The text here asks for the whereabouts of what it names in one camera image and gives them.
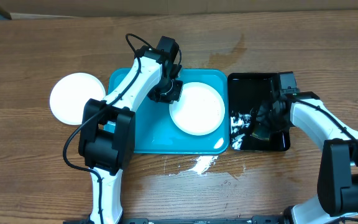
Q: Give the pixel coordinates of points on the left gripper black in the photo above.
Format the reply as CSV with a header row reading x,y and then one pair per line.
x,y
174,96

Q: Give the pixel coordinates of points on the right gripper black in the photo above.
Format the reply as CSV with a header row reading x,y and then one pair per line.
x,y
262,121

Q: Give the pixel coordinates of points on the green yellow sponge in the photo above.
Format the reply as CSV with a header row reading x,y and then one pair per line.
x,y
261,133

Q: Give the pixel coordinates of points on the white plate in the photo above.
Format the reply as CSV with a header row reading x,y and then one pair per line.
x,y
199,111
70,94

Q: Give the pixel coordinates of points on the white plate top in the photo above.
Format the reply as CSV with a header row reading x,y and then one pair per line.
x,y
70,94

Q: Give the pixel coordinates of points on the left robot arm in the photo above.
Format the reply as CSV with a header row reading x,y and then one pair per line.
x,y
107,132

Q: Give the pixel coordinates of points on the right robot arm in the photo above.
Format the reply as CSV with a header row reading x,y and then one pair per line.
x,y
336,200

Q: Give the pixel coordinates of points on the black plastic tray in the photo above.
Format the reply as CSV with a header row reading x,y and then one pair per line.
x,y
242,89

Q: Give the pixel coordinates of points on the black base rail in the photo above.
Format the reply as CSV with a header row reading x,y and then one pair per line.
x,y
258,219

